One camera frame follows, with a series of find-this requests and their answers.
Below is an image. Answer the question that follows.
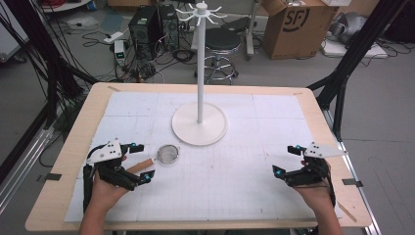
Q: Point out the black metal frame with cables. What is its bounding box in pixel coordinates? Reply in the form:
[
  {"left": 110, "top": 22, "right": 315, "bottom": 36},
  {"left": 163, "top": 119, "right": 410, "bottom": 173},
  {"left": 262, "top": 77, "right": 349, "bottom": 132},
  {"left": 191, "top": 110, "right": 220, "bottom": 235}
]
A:
[{"left": 0, "top": 0, "right": 101, "bottom": 131}]

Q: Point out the person's right hand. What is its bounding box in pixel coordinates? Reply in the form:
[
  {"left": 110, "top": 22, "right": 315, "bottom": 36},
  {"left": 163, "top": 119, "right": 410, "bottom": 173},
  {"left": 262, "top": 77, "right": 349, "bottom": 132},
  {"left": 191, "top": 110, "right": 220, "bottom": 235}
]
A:
[{"left": 292, "top": 159, "right": 333, "bottom": 212}]

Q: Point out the aluminium rail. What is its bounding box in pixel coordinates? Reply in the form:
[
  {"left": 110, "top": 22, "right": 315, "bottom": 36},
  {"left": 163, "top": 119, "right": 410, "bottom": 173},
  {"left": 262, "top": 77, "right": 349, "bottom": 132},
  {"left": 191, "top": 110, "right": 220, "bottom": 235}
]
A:
[{"left": 0, "top": 124, "right": 56, "bottom": 214}]

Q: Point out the black round stool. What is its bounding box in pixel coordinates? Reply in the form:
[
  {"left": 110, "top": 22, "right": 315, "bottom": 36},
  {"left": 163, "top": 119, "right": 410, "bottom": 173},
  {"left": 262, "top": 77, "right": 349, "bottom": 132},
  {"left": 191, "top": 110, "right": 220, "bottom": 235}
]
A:
[{"left": 195, "top": 26, "right": 243, "bottom": 86}]

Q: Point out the white flat board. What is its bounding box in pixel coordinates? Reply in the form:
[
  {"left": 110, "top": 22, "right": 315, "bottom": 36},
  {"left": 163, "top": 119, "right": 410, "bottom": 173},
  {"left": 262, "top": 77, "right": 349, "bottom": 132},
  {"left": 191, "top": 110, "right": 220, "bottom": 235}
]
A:
[{"left": 320, "top": 38, "right": 390, "bottom": 60}]

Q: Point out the grey bag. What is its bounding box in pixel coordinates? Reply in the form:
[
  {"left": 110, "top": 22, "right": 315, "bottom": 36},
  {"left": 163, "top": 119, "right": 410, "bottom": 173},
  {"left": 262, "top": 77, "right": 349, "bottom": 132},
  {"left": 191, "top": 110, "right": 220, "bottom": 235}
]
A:
[{"left": 328, "top": 12, "right": 369, "bottom": 44}]

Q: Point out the slim black computer tower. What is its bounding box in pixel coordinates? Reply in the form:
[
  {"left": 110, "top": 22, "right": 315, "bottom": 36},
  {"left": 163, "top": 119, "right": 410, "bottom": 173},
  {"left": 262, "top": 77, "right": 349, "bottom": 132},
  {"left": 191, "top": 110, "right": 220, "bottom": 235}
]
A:
[{"left": 158, "top": 4, "right": 181, "bottom": 52}]

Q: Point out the large black computer tower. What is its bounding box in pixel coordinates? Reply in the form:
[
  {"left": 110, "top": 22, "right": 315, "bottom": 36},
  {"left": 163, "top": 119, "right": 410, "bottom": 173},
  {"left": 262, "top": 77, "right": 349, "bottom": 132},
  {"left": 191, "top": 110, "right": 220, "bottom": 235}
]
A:
[{"left": 127, "top": 5, "right": 161, "bottom": 62}]

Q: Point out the white power strip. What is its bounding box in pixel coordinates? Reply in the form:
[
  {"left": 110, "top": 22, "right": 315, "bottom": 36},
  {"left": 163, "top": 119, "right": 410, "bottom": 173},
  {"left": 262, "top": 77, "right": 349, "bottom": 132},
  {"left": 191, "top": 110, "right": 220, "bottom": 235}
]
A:
[{"left": 103, "top": 30, "right": 125, "bottom": 45}]

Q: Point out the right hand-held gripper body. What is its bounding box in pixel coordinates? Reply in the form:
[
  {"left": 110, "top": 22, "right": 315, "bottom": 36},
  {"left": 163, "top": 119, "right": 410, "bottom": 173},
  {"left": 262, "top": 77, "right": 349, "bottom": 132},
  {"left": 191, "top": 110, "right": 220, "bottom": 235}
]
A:
[{"left": 283, "top": 141, "right": 349, "bottom": 188}]

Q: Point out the metal strainer with wooden handle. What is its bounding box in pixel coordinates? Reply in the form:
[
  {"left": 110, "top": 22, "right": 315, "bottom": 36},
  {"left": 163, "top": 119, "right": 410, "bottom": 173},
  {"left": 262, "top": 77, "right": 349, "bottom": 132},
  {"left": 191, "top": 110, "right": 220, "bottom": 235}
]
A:
[{"left": 126, "top": 144, "right": 181, "bottom": 174}]

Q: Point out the person's left hand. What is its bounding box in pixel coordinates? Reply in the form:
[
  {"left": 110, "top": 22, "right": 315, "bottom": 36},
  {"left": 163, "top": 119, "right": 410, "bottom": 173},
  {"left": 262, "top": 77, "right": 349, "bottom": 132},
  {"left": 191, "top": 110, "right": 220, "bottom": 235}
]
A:
[{"left": 90, "top": 156, "right": 132, "bottom": 210}]

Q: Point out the thin wooden stick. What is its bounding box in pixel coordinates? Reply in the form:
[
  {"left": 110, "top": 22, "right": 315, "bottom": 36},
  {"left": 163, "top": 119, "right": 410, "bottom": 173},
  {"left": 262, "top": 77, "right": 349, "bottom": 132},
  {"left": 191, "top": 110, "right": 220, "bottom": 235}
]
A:
[{"left": 336, "top": 201, "right": 358, "bottom": 224}]

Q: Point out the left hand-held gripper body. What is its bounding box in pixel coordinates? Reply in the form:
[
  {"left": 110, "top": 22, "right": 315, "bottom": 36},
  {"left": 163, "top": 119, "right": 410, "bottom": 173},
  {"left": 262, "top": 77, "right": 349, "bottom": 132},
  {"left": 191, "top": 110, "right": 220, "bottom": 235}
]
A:
[{"left": 85, "top": 139, "right": 145, "bottom": 192}]

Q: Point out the white gridded table mat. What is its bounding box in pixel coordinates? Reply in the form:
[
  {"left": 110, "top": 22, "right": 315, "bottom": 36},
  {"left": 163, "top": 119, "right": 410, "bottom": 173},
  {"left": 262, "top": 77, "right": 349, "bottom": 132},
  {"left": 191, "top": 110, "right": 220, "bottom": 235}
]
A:
[{"left": 64, "top": 90, "right": 344, "bottom": 223}]

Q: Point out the white device with green display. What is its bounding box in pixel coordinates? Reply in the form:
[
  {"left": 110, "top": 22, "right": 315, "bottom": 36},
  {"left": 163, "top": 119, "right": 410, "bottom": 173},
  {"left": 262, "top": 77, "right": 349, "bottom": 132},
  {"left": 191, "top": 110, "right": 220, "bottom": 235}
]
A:
[{"left": 113, "top": 39, "right": 127, "bottom": 67}]

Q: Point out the grey metal stand pole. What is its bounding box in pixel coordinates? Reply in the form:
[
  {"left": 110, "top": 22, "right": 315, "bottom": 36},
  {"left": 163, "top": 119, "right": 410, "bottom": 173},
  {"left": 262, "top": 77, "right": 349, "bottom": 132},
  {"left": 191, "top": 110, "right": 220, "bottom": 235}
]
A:
[{"left": 245, "top": 0, "right": 262, "bottom": 61}]

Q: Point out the white hook stand rack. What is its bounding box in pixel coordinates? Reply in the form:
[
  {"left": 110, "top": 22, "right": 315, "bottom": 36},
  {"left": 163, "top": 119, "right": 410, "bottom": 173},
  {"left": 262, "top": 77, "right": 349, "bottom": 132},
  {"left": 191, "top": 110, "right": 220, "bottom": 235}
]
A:
[{"left": 170, "top": 0, "right": 229, "bottom": 147}]

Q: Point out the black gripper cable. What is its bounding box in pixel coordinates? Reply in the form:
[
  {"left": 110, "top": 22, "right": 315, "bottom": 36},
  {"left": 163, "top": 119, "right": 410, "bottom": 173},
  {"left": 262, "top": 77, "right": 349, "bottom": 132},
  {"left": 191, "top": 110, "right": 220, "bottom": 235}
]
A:
[
  {"left": 82, "top": 164, "right": 95, "bottom": 213},
  {"left": 327, "top": 169, "right": 337, "bottom": 208}
]

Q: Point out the brown cardboard box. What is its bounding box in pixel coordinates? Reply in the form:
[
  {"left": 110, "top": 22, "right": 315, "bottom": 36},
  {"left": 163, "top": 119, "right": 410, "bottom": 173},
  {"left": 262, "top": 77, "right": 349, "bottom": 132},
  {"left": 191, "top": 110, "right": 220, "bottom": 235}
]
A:
[{"left": 261, "top": 0, "right": 341, "bottom": 61}]

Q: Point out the black tape strip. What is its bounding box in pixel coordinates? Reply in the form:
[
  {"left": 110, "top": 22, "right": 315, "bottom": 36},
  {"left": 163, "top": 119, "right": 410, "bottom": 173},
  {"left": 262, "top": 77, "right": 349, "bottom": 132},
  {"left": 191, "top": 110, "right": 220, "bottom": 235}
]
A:
[
  {"left": 35, "top": 172, "right": 63, "bottom": 183},
  {"left": 341, "top": 177, "right": 364, "bottom": 188}
]

